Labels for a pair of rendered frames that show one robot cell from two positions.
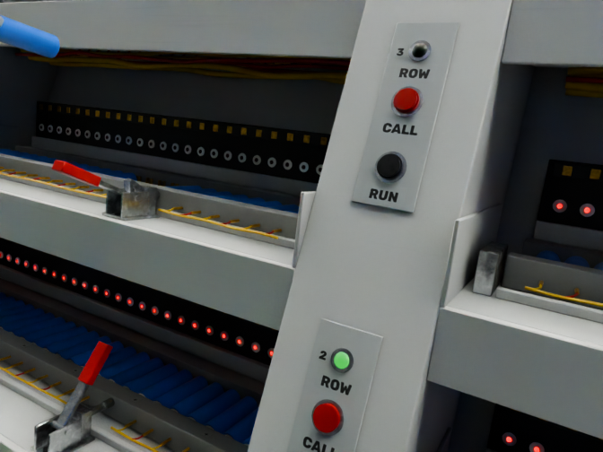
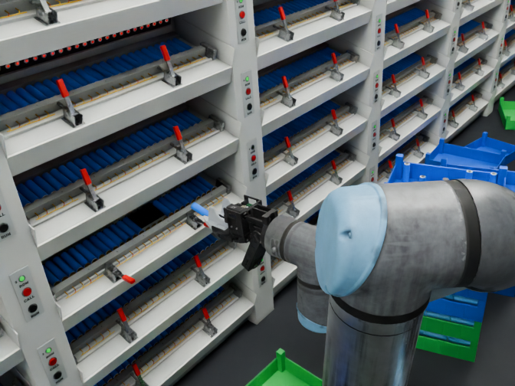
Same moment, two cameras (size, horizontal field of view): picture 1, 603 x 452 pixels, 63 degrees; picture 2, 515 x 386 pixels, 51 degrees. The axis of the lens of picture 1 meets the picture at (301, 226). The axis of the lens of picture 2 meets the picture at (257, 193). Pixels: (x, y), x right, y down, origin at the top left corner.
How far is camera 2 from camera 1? 1.50 m
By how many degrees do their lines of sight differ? 80
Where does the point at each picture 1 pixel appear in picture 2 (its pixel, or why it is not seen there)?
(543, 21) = (264, 129)
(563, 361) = (278, 181)
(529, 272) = not seen: hidden behind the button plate
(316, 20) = (228, 148)
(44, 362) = (165, 284)
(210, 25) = (203, 164)
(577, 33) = (268, 129)
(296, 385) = not seen: hidden behind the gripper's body
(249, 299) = not seen: hidden behind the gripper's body
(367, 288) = (256, 193)
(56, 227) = (184, 245)
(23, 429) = (193, 290)
